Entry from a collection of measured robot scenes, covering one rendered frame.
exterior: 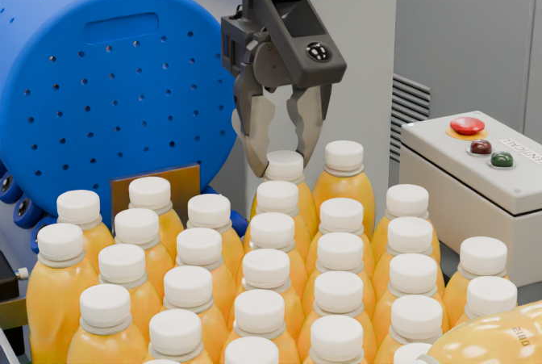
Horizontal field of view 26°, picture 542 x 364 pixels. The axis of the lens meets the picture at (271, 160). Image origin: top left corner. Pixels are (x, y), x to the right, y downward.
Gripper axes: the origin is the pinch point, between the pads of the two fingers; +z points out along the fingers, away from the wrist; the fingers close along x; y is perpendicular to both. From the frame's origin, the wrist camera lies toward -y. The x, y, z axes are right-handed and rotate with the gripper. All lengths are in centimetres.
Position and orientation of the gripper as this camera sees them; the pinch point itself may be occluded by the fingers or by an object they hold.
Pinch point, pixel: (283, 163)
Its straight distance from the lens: 117.4
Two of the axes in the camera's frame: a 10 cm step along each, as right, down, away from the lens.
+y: -4.4, -3.6, 8.3
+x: -9.0, 1.7, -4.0
